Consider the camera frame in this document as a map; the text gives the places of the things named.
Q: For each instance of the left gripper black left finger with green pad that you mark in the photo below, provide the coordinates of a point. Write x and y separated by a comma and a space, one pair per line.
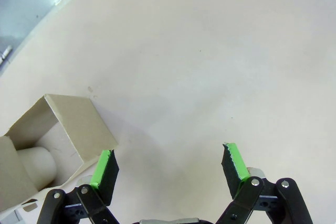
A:
105, 176

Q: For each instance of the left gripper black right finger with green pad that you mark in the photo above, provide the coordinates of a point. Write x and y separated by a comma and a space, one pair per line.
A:
233, 171

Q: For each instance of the brown cardboard cup carrier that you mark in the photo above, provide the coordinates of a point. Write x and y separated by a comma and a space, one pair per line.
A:
78, 121

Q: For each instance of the white paper cup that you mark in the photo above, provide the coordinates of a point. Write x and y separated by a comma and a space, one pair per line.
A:
39, 163

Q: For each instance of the silver metal floor fitting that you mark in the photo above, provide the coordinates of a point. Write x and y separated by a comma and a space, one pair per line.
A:
6, 53

